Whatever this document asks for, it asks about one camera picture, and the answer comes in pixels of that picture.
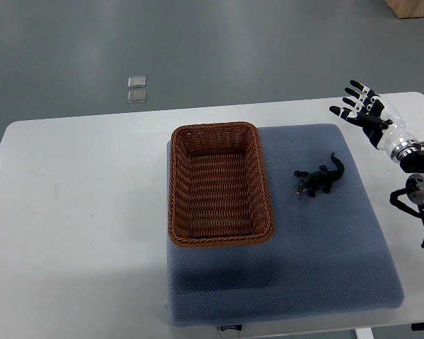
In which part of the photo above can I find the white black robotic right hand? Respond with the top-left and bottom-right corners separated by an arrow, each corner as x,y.
329,80 -> 422,162

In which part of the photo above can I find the dark brown toy crocodile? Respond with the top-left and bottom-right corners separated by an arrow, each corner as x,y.
293,153 -> 345,198

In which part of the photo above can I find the brown wicker basket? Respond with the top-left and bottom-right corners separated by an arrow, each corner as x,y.
167,121 -> 275,248

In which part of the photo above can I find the blue grey foam mat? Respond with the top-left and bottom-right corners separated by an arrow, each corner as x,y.
167,124 -> 404,327

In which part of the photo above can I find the lower metal floor plate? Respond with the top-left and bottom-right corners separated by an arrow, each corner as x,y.
128,89 -> 147,104

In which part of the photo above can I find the metal floor plate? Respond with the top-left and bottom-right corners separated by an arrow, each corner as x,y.
128,76 -> 146,88
128,89 -> 147,104

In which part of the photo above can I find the upper metal floor plate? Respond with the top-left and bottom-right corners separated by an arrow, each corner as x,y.
128,76 -> 146,88

